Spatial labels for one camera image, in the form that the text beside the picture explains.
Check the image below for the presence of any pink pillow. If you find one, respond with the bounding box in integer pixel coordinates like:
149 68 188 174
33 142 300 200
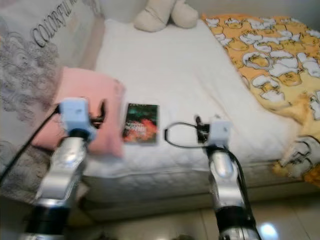
32 66 127 158

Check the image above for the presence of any dark book with red cover art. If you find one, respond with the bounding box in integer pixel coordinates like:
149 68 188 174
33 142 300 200
122 103 159 145

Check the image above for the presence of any white bed mattress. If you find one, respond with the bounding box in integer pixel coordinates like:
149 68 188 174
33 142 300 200
80 19 320 221

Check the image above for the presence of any white duvet with grey pattern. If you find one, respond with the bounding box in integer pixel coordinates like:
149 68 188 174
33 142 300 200
0 0 106 206

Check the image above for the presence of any yellow cartoon print blanket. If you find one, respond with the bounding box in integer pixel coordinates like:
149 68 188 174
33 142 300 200
201 12 320 188

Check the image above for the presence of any beige plush toy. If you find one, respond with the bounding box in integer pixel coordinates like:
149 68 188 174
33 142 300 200
133 0 199 33

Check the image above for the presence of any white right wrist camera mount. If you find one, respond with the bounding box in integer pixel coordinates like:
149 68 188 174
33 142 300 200
207 117 232 147

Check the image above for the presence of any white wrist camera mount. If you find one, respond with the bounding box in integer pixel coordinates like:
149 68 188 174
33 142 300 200
207 117 232 147
58 97 97 141

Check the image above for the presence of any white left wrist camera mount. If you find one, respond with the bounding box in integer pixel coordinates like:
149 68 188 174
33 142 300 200
58 97 97 141

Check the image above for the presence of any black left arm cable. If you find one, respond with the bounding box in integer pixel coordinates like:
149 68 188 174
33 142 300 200
0 105 62 183

